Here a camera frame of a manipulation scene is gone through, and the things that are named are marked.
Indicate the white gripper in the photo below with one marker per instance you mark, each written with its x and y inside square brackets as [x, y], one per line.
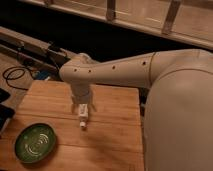
[81, 94]

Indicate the small white bottle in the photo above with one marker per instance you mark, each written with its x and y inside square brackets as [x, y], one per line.
[83, 115]

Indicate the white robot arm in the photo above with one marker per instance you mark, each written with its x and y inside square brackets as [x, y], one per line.
[178, 121]

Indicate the green ceramic bowl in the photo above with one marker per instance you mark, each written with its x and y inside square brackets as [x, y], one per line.
[34, 143]

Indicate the blue object behind table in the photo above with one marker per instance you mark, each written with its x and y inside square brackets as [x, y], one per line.
[42, 75]

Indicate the black device at left edge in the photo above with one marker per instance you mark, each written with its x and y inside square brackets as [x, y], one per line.
[5, 112]

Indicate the black clamp on rail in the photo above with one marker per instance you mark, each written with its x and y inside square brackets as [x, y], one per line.
[55, 52]

